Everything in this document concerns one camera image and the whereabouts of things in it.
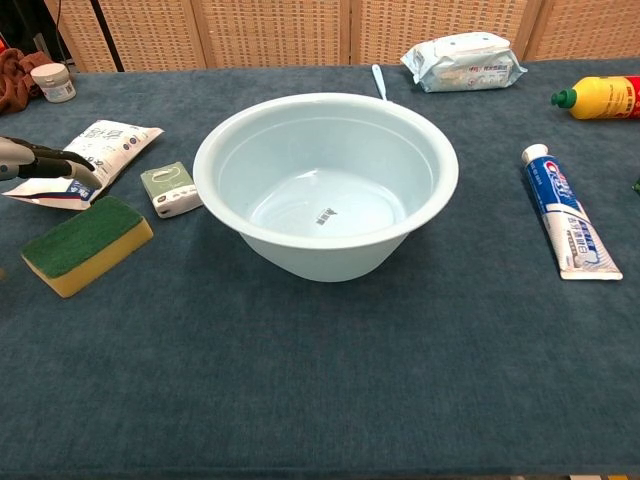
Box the blue table cloth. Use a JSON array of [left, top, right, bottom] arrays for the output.
[[0, 58, 640, 476]]

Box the small white jar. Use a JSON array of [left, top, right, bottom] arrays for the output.
[[30, 62, 78, 104]]

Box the light blue toothbrush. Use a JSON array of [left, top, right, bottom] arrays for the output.
[[371, 64, 391, 101]]

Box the brown cloth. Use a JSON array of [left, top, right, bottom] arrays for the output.
[[0, 48, 54, 116]]

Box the small green tissue pack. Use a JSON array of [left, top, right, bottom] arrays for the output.
[[139, 160, 205, 219]]

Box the black tripod stand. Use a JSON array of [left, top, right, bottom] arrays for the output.
[[89, 0, 125, 73]]

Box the wet wipes pack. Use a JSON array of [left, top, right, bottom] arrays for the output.
[[400, 31, 529, 94]]

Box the yellow bottle green cap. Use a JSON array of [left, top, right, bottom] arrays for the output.
[[550, 75, 640, 121]]

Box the white refill pouch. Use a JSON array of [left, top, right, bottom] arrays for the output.
[[1, 119, 165, 212]]

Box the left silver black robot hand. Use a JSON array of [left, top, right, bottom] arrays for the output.
[[0, 135, 104, 190]]

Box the light blue plastic basin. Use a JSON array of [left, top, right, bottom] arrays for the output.
[[192, 92, 460, 284]]

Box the blue white toothpaste tube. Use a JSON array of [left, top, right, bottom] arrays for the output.
[[520, 143, 624, 281]]

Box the green yellow sponge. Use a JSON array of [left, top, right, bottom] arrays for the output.
[[20, 195, 155, 300]]

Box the wicker folding screen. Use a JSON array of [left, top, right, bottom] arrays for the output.
[[44, 0, 640, 74]]

